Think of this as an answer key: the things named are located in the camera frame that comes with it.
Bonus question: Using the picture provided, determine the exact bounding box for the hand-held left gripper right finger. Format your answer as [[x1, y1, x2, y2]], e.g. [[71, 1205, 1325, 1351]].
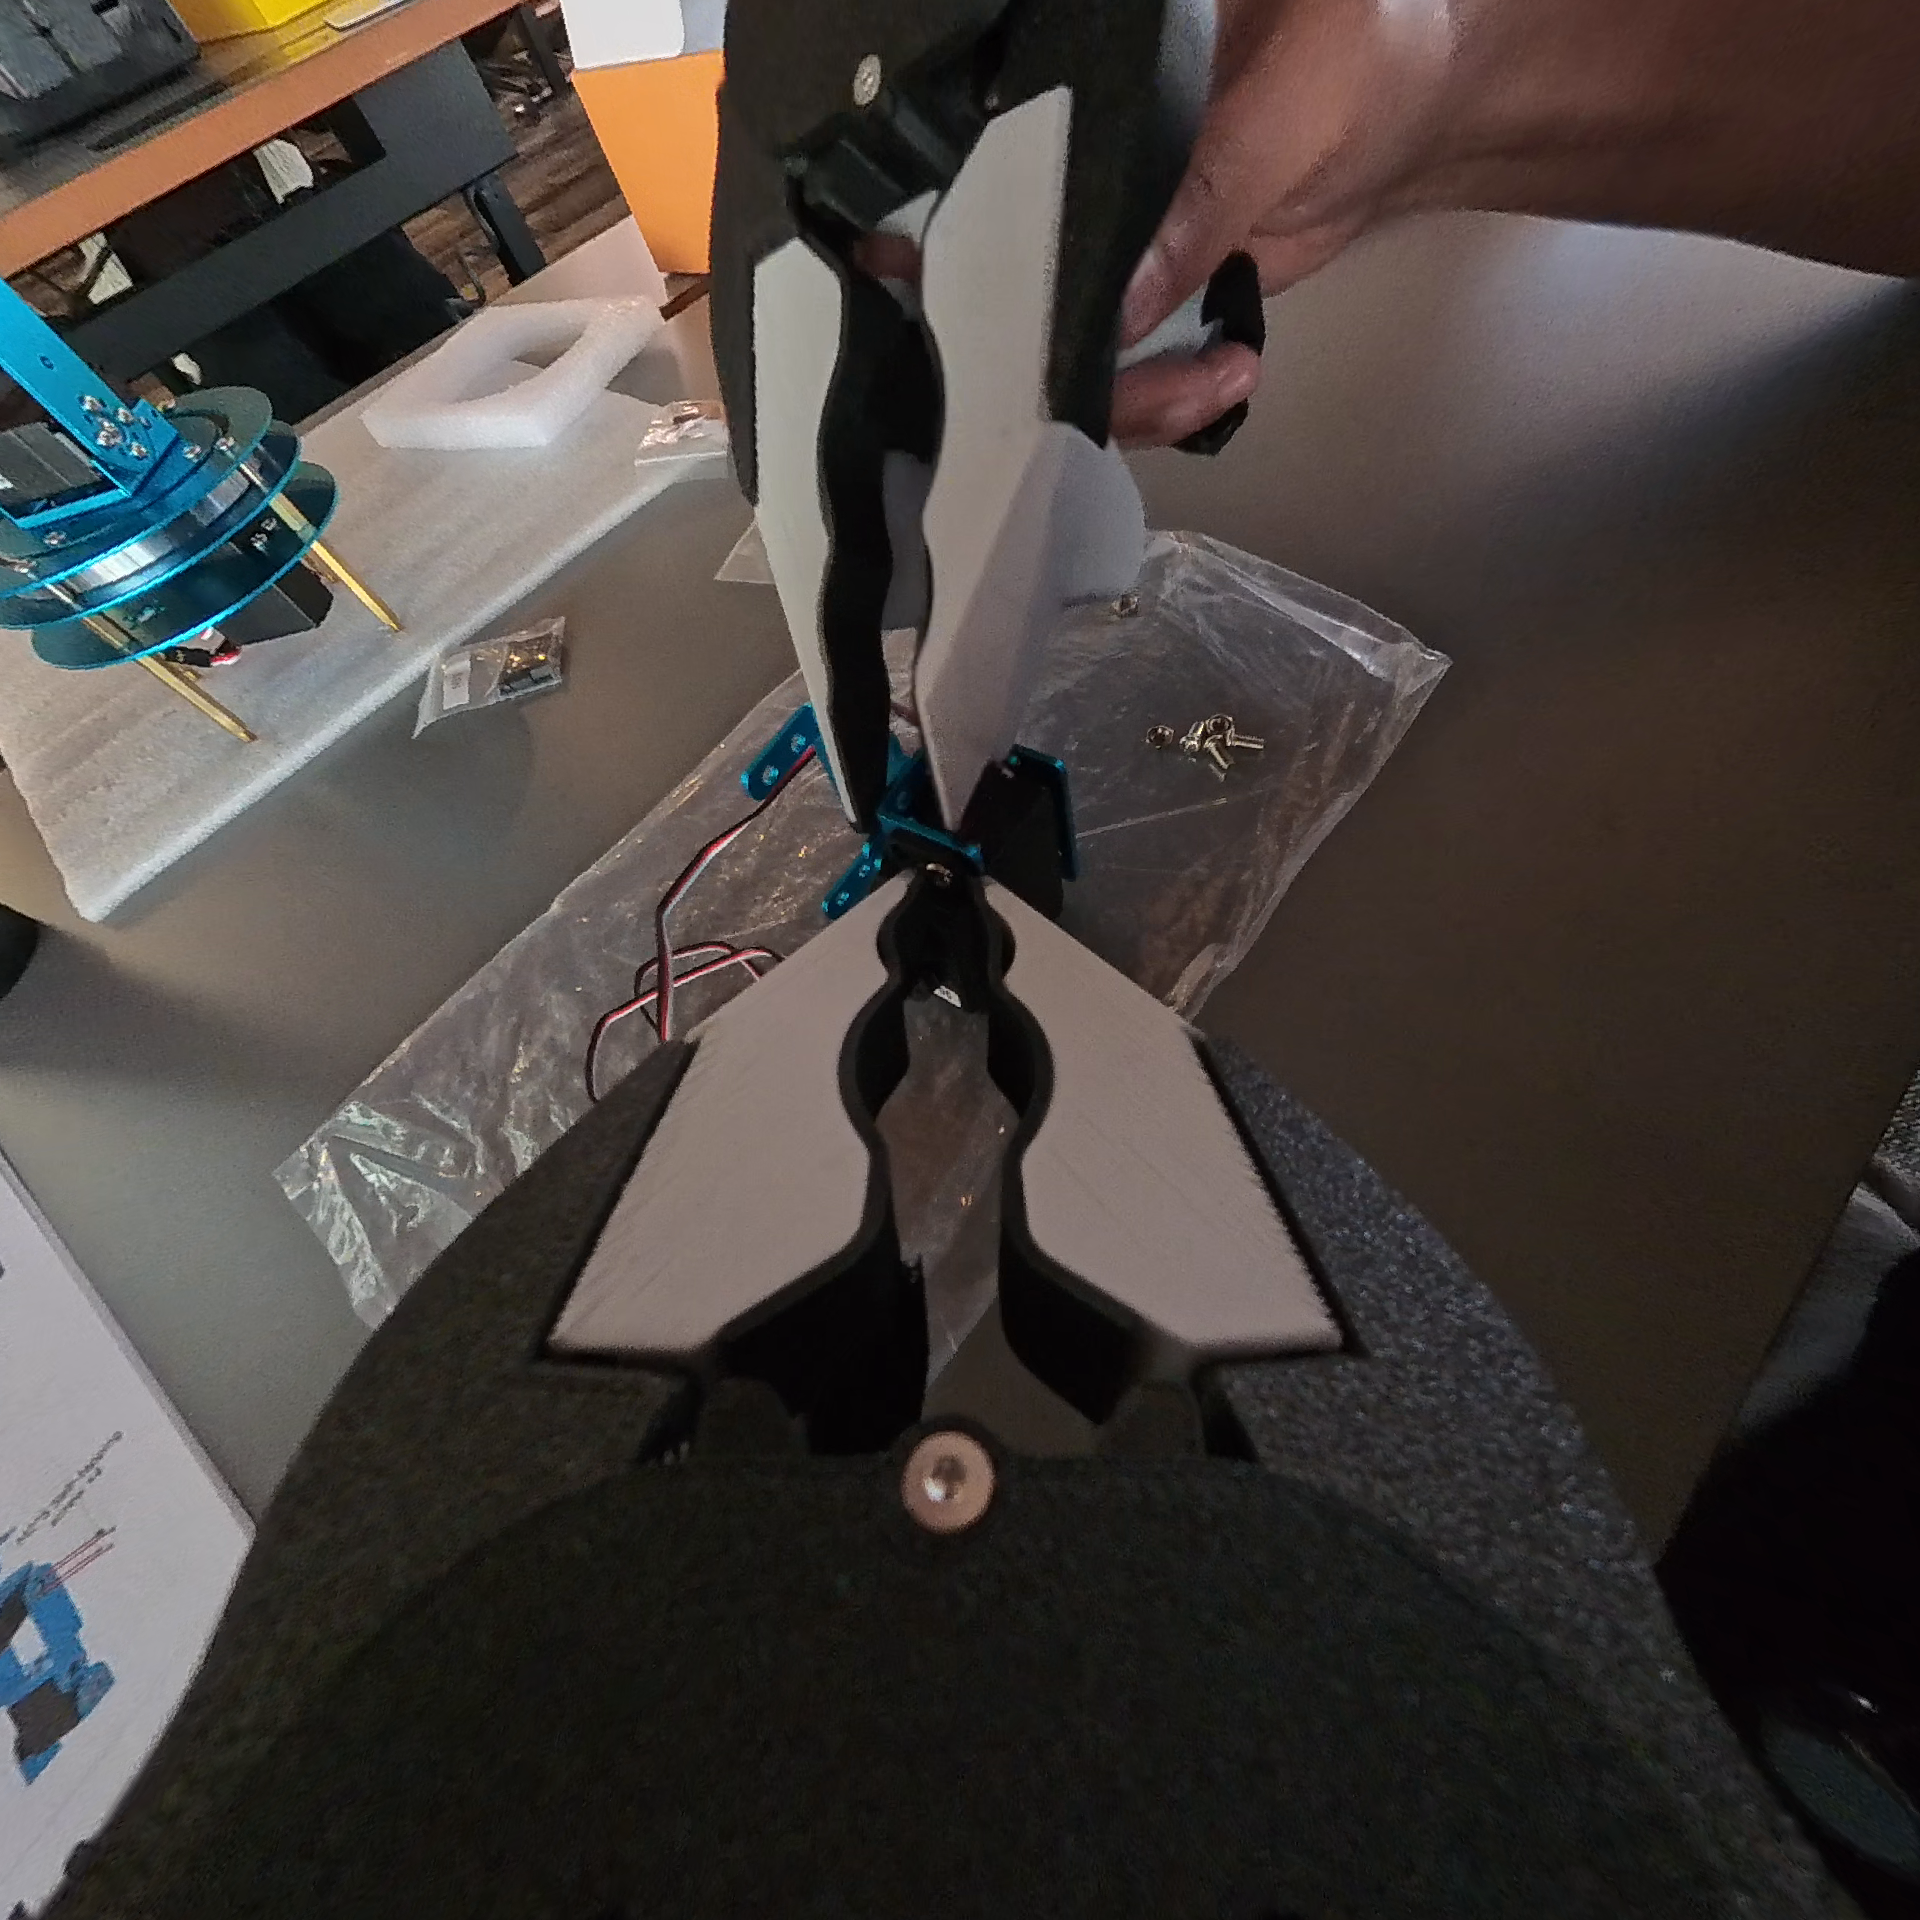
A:
[[978, 881, 1346, 1424]]

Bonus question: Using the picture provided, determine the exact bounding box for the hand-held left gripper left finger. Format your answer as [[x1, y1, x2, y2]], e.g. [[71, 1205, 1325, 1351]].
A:
[[543, 877, 929, 1455]]

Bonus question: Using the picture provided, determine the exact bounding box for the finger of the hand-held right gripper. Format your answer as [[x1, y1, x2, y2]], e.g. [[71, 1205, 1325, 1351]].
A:
[[911, 81, 1155, 838], [747, 238, 905, 833]]

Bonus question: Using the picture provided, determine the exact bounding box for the black servo with blue bracket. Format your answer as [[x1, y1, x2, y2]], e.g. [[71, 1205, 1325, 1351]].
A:
[[743, 696, 1081, 1023]]

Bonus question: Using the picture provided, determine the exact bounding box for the person's right forearm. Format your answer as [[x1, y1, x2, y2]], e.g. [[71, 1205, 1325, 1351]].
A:
[[1394, 0, 1920, 281]]

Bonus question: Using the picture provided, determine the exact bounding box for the grey desk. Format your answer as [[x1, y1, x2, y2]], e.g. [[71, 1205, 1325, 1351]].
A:
[[0, 210, 1920, 1560]]

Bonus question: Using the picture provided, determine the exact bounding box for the person's right hand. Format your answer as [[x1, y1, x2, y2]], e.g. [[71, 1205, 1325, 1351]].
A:
[[1114, 0, 1445, 448]]

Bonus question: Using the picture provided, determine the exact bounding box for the clear plastic bag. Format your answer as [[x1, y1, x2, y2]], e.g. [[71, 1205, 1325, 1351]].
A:
[[276, 527, 1453, 1328]]

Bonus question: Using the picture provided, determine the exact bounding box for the orange cardboard box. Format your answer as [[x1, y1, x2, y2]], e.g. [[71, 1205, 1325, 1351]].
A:
[[563, 0, 741, 281]]

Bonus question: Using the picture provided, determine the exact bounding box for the white foam sheet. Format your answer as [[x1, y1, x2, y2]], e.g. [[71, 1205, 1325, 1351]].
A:
[[0, 224, 755, 924]]

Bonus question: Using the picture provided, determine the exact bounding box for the small bag of black parts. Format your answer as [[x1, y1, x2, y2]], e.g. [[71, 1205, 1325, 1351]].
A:
[[412, 615, 572, 738]]

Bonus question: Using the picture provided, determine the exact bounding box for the cluster of small screws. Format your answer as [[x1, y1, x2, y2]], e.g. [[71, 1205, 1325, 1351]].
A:
[[1142, 718, 1271, 784]]

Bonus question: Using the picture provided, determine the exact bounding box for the wooden table with dark panel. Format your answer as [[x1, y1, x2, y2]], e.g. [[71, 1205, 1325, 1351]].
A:
[[0, 0, 561, 376]]

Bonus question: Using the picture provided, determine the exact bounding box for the open instruction manual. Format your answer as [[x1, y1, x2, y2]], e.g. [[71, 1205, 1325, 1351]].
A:
[[0, 1154, 255, 1920]]

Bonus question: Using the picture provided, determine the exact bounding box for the person's black clothed torso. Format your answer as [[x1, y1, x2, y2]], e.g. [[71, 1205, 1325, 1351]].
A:
[[1650, 1184, 1920, 1892]]

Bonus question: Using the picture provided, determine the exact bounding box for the white foam frame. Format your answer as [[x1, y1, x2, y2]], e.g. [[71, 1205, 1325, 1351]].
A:
[[359, 292, 666, 452]]

